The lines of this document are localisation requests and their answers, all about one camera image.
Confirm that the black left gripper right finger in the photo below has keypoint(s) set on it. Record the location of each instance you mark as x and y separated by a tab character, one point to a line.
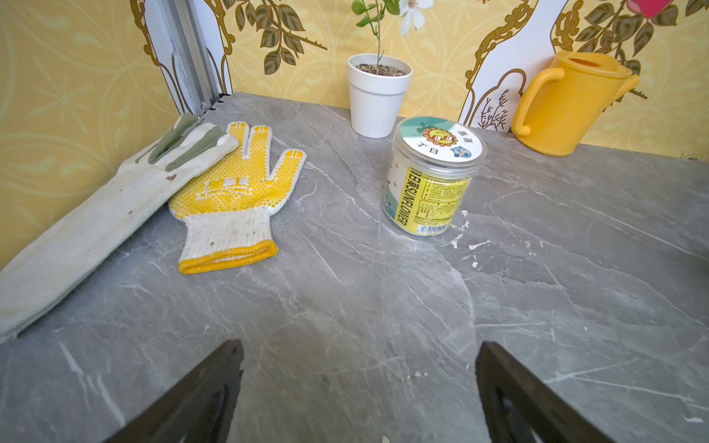
519	407

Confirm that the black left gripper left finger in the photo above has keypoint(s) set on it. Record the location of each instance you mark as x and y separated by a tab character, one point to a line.
199	408

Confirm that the yellow dotted work glove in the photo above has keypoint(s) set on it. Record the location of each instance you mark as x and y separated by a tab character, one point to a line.
228	209

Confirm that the long white leather glove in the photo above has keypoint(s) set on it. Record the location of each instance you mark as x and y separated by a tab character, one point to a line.
50	267

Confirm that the sunflower seed jar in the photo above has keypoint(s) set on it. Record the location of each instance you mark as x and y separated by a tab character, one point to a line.
433	162

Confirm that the yellow watering can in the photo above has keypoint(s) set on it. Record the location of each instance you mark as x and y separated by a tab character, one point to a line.
563	101

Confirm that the white flower pot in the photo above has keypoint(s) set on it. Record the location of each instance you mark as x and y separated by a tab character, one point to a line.
376	100

